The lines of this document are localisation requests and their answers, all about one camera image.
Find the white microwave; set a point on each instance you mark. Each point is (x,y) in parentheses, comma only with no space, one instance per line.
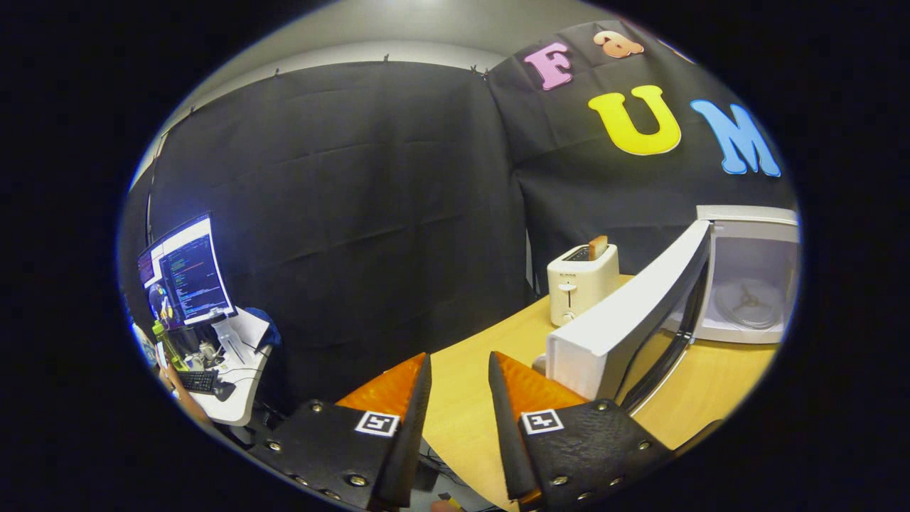
(618,320)

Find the toast slice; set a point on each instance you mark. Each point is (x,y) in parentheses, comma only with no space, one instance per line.
(598,247)

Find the glass microwave turntable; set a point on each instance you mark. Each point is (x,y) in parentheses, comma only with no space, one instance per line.
(732,313)

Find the green bottle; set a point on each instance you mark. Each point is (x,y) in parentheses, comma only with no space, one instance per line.
(169,348)

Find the blue cloth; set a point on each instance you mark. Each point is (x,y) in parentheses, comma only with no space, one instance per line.
(264,323)

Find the computer monitor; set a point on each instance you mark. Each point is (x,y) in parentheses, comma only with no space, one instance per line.
(192,277)

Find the black computer mouse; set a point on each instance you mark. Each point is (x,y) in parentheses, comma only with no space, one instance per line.
(225,390)

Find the clear plastic bottle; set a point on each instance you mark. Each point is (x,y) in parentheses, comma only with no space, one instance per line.
(229,340)

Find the cream toaster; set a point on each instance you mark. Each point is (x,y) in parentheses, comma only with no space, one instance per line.
(579,284)

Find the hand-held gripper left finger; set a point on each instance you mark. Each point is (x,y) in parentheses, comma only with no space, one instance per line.
(416,427)

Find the white desk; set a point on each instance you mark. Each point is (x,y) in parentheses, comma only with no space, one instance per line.
(234,409)

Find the black keyboard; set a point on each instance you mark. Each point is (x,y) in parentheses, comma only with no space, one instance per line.
(197,381)

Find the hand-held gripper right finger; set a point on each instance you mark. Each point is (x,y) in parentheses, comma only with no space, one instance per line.
(506,434)

